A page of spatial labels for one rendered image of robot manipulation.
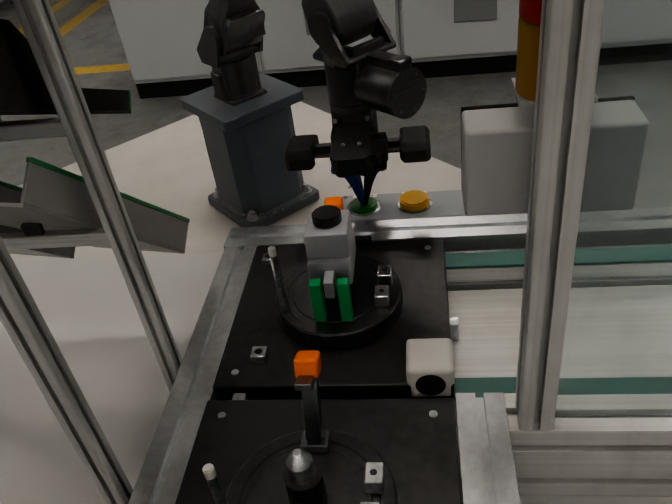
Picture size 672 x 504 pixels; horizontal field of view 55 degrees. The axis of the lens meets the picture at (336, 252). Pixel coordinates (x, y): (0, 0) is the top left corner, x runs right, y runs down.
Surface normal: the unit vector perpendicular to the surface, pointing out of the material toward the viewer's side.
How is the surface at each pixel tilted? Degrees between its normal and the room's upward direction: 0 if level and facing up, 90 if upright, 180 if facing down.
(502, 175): 90
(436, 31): 90
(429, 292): 0
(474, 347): 0
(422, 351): 0
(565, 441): 90
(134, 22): 90
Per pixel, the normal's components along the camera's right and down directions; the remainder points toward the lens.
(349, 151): -0.18, -0.57
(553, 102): -0.09, 0.60
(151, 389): -0.12, -0.80
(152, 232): 0.96, 0.07
